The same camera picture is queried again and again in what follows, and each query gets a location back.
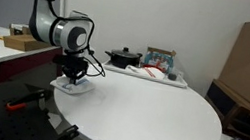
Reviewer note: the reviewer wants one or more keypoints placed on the white cloth with blue stripes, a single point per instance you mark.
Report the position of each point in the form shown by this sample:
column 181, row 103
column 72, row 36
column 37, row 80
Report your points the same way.
column 82, row 88

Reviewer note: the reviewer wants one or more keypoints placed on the black perforated breadboard table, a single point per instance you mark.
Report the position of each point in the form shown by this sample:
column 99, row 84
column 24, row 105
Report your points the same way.
column 14, row 126

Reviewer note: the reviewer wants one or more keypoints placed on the small dark cup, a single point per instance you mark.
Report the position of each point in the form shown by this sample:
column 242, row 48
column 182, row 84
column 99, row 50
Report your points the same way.
column 172, row 77

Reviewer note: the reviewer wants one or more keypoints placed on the open blue printed cardboard box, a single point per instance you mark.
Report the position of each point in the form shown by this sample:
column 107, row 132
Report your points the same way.
column 159, row 56

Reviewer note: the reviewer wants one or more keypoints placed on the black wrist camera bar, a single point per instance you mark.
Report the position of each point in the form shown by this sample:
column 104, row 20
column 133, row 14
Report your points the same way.
column 64, row 61

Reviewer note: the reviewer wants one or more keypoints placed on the dark wooden stand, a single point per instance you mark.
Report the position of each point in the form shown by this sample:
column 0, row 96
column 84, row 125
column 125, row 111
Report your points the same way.
column 227, row 106

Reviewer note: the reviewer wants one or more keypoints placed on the black pot with lid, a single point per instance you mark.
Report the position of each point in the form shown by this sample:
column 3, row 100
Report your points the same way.
column 123, row 59

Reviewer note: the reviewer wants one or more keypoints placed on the open brown cardboard box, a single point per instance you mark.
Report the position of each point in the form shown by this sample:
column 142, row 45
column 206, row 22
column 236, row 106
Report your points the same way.
column 18, row 29

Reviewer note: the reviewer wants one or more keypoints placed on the flat brown cardboard box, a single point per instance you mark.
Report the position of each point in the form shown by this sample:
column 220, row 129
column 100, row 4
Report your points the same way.
column 18, row 42

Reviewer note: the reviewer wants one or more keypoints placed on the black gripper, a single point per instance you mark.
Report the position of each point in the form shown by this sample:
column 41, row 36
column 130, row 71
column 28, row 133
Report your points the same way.
column 75, row 72

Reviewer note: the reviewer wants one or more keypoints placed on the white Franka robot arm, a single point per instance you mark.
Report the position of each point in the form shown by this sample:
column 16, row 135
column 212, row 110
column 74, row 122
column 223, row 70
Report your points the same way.
column 41, row 23

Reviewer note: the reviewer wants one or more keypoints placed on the white rectangular tray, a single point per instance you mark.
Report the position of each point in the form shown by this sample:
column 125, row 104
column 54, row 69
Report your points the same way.
column 164, row 80

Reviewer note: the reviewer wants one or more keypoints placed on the white cloth with red stripes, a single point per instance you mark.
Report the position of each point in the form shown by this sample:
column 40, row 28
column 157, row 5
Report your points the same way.
column 151, row 73

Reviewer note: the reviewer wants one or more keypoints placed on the black metal bracket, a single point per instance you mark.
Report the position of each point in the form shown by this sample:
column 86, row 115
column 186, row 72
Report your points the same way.
column 67, row 135

